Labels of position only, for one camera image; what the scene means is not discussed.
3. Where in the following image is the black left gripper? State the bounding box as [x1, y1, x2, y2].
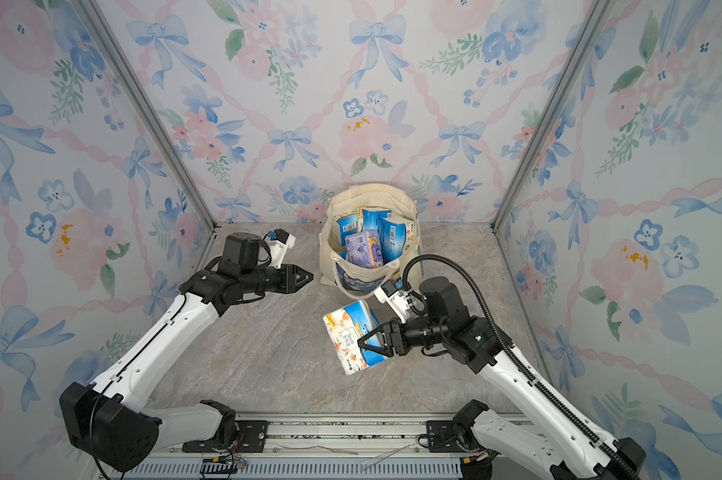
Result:
[246, 264, 317, 296]

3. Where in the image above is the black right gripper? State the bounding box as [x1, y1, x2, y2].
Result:
[359, 314, 449, 356]

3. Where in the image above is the cream canvas bag starry print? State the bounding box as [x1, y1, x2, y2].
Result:
[319, 183, 421, 299]

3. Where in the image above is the floral orange blue tissue pack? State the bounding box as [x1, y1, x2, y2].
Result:
[322, 300, 386, 376]

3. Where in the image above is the purple tissue pack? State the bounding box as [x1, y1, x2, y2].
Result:
[345, 231, 384, 269]

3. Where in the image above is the blue tissue pack barcode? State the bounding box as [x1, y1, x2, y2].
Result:
[359, 207, 392, 231]

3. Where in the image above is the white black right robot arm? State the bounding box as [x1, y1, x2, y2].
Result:
[358, 276, 646, 479]

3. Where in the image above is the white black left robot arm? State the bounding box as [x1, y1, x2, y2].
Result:
[59, 229, 313, 475]

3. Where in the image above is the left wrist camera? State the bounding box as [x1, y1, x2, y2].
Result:
[263, 229, 296, 269]

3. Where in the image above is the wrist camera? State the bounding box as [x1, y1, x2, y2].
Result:
[263, 229, 296, 269]
[373, 280, 417, 323]

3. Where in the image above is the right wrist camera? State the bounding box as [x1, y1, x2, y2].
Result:
[373, 280, 417, 323]

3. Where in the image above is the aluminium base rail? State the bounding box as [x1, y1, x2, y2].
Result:
[90, 410, 584, 463]

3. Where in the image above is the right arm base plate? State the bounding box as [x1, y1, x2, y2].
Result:
[424, 420, 468, 453]

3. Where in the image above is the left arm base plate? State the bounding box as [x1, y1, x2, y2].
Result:
[182, 420, 270, 454]

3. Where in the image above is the left aluminium corner post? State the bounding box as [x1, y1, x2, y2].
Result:
[72, 0, 218, 230]

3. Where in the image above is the aluminium corner post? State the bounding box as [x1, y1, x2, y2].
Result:
[491, 0, 613, 235]
[72, 0, 218, 230]

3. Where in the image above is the grey slotted cable duct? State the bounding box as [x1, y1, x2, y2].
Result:
[115, 457, 463, 479]

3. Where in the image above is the black corrugated cable conduit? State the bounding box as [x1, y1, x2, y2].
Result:
[401, 253, 641, 480]

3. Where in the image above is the right aluminium corner post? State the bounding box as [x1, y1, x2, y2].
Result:
[491, 0, 613, 235]

